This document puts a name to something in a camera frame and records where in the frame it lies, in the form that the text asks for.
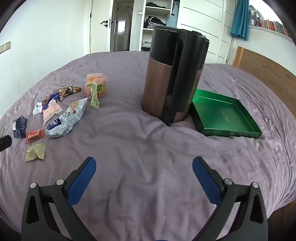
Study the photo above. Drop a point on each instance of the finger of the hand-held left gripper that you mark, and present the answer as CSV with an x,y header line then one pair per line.
x,y
5,143

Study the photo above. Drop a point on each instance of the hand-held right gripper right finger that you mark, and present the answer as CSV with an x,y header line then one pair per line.
x,y
205,183

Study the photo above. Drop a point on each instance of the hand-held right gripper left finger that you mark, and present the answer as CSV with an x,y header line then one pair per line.
x,y
82,183

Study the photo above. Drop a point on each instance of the dark navy snack packet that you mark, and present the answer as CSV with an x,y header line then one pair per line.
x,y
20,126

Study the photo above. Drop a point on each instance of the small red snack packet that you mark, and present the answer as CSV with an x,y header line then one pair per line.
x,y
34,136

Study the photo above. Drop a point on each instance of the olive green snack packet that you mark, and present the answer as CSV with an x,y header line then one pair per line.
x,y
35,153

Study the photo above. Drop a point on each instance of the white blue wafer packet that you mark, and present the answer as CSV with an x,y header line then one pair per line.
x,y
39,105

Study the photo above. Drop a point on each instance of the pink striped snack packet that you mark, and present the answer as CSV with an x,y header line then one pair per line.
x,y
52,110

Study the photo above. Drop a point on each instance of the large white blue chip bag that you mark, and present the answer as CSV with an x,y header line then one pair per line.
x,y
62,125

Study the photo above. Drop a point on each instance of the green tray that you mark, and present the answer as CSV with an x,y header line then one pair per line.
x,y
222,115

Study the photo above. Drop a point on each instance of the brown chocolate snack packet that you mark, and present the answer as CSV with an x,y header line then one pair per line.
x,y
62,96
69,90

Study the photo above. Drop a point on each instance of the orange candy bag green label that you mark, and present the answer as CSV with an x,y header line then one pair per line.
x,y
96,81

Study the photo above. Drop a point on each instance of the purple bed sheet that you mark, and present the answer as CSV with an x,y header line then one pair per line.
x,y
138,150

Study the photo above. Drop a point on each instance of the brown black cylindrical appliance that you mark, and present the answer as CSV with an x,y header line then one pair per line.
x,y
157,81

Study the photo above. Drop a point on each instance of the wooden headboard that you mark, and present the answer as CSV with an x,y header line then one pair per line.
x,y
266,69

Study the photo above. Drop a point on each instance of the white door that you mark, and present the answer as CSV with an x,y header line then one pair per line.
x,y
99,39

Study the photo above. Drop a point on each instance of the grey white folded clothes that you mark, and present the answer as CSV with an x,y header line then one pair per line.
x,y
146,46

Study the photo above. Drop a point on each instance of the white wardrobe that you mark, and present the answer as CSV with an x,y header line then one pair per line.
x,y
203,23

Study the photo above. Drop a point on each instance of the blue curtain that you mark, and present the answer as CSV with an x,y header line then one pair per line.
x,y
240,20

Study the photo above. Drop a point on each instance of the black white clothes pile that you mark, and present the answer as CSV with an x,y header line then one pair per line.
x,y
155,22

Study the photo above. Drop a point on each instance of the light blue hanging garment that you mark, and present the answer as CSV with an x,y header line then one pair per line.
x,y
173,16

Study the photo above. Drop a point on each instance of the row of books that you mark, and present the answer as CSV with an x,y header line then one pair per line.
x,y
268,23

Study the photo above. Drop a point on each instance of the black folded clothes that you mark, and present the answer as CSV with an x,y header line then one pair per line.
x,y
158,5

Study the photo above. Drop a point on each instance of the wall switch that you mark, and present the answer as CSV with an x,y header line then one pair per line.
x,y
8,45
2,49

